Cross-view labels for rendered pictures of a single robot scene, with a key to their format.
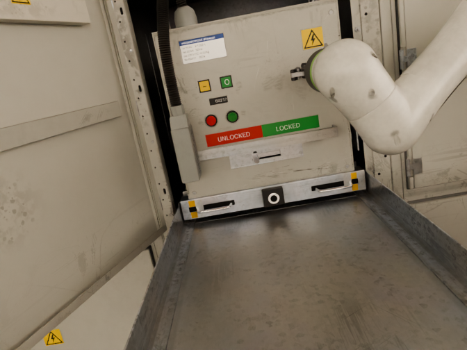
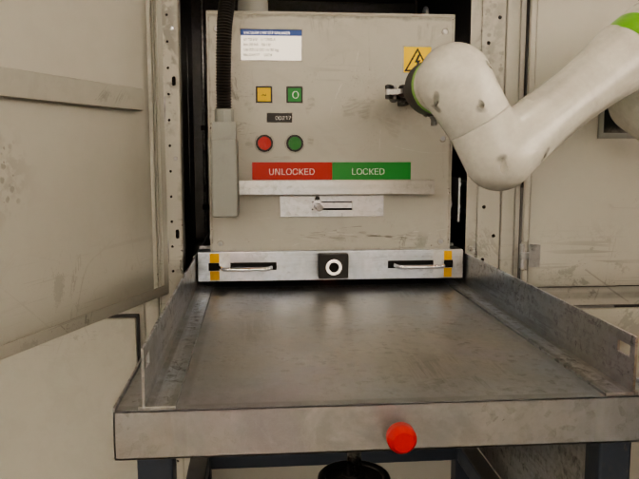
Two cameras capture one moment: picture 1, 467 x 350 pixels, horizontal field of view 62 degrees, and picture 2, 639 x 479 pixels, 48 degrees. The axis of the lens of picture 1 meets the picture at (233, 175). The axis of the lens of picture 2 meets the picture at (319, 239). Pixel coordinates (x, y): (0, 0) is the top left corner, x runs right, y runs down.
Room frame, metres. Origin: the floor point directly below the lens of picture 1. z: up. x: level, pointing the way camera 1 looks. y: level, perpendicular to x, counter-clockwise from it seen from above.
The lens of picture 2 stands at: (-0.35, 0.11, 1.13)
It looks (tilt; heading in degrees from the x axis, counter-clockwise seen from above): 7 degrees down; 353
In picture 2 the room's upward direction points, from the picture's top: straight up
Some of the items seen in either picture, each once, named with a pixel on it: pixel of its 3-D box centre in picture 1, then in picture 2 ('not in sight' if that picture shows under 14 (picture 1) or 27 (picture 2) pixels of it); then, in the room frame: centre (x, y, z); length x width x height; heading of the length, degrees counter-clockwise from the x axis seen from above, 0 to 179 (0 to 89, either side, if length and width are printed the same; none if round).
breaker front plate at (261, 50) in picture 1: (258, 108); (332, 139); (1.08, -0.10, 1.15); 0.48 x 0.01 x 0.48; 88
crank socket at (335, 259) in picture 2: (273, 196); (333, 265); (1.06, -0.10, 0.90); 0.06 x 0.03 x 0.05; 88
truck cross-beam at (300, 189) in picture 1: (272, 192); (331, 263); (1.10, -0.10, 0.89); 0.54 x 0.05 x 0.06; 88
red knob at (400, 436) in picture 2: not in sight; (399, 434); (0.38, -0.07, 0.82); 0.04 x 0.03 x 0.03; 178
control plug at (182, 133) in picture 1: (185, 147); (225, 169); (1.02, 0.11, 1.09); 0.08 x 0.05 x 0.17; 178
